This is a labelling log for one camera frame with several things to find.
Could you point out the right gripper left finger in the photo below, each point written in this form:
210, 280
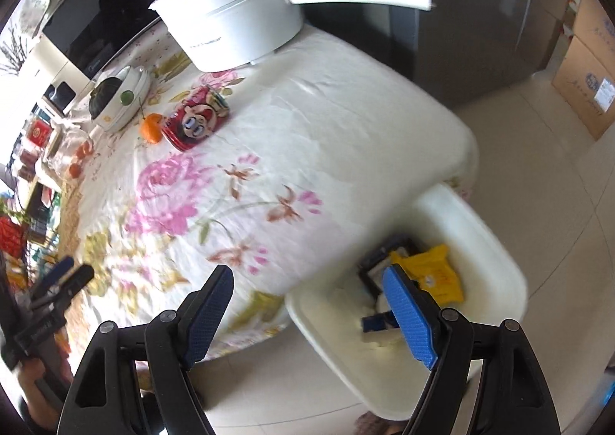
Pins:
130, 375

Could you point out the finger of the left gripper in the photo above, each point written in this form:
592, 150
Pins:
59, 297
44, 283

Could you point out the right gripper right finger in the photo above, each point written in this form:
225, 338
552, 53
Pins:
513, 396

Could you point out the blue biscuit box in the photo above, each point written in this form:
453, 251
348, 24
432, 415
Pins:
380, 328

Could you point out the yellow snack wrapper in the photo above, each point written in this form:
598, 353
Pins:
434, 274

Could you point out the black plastic tray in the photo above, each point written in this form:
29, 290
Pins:
372, 265

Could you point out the red cartoon can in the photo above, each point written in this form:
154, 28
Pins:
195, 118

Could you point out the person left hand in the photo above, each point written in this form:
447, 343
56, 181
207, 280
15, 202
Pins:
41, 412

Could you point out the white plastic bin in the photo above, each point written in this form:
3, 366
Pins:
328, 308

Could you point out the brown slipper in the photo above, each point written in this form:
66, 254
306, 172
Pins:
370, 424

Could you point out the orange mandarin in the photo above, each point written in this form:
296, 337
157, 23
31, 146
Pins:
150, 128

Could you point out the dark green squash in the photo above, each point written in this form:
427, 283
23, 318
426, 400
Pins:
102, 94

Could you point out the white bowl stack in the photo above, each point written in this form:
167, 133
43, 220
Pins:
128, 100

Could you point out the floral tablecloth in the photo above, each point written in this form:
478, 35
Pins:
323, 145

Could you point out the white electric pot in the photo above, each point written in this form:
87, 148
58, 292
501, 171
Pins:
223, 34

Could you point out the lower cardboard box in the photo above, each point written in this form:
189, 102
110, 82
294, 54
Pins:
588, 88

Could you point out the cardboard box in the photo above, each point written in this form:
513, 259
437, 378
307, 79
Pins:
588, 88
593, 27

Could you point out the upper cardboard box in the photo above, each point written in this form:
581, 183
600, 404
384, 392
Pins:
593, 27

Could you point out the grey refrigerator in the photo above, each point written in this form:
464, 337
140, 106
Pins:
460, 50

